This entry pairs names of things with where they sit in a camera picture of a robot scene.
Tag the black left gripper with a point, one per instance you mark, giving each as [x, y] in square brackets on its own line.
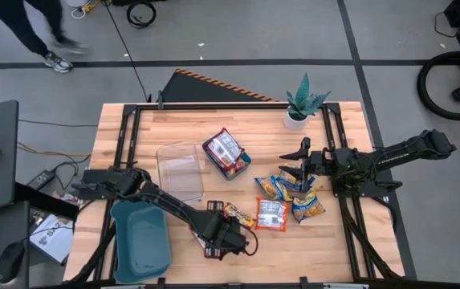
[229, 237]

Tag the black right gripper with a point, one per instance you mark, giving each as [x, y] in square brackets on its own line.
[322, 162]

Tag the blue Maruchan noodle pack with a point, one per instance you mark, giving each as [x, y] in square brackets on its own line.
[308, 206]
[291, 182]
[267, 188]

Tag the red Maruchan noodle pack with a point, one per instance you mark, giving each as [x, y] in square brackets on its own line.
[239, 216]
[223, 149]
[237, 166]

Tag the orange Maruchan noodle pack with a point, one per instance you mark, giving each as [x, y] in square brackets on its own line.
[271, 214]

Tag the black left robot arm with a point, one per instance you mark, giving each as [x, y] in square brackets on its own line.
[173, 204]

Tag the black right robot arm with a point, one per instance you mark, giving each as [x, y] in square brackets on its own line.
[406, 150]

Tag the white plant pot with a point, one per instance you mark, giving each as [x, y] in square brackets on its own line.
[294, 123]

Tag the green succulent plant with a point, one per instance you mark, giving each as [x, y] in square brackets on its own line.
[304, 100]

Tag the clear plastic organizer box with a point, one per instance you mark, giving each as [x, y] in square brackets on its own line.
[179, 172]

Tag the small blue bin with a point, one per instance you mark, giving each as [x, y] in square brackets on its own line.
[216, 161]

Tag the large teal plastic bin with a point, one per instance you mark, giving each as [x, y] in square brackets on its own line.
[141, 245]

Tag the black ramp with orange stripes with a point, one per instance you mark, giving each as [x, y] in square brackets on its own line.
[197, 90]

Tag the white printed booklet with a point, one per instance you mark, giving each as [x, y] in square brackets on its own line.
[51, 241]

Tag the black power adapter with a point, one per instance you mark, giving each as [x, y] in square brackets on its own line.
[41, 180]

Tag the black computer mouse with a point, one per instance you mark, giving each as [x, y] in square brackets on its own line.
[9, 263]

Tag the person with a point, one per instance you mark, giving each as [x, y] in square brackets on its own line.
[17, 28]

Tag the black aluminium rig frame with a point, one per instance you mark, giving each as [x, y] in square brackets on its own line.
[229, 106]

